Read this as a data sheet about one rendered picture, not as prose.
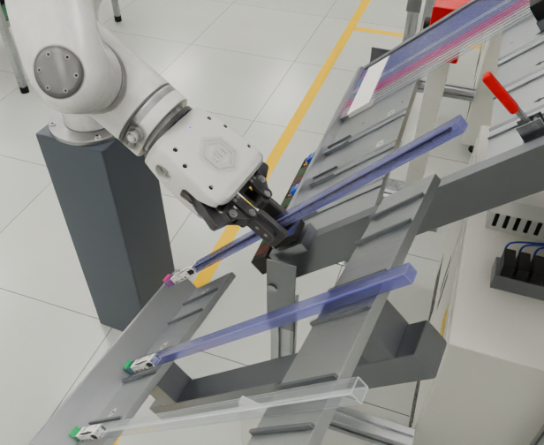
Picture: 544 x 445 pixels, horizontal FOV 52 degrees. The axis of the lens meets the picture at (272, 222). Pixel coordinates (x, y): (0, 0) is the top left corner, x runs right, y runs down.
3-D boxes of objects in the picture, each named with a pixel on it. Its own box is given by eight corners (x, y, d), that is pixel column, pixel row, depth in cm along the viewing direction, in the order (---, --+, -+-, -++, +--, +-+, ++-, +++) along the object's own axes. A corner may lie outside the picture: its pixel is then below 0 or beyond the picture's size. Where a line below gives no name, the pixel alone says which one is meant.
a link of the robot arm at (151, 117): (131, 110, 56) (154, 131, 56) (180, 71, 62) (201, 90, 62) (109, 156, 62) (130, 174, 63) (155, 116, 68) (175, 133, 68)
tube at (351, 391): (76, 442, 72) (70, 437, 72) (84, 433, 73) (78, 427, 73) (361, 405, 35) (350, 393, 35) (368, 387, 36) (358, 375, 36)
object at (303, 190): (294, 272, 99) (268, 244, 97) (374, 90, 144) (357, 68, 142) (299, 269, 98) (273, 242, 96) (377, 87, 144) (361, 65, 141)
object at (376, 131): (290, 260, 97) (278, 247, 96) (372, 79, 143) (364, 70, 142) (381, 225, 85) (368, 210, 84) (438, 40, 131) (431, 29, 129)
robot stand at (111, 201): (100, 323, 174) (34, 133, 126) (132, 282, 186) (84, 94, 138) (150, 343, 169) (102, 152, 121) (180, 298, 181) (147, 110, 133)
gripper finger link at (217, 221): (191, 223, 58) (239, 228, 61) (183, 160, 61) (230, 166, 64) (186, 229, 59) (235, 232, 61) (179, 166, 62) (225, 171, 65)
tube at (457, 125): (169, 287, 82) (163, 282, 82) (174, 281, 83) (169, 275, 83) (464, 132, 45) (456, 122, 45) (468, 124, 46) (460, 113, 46)
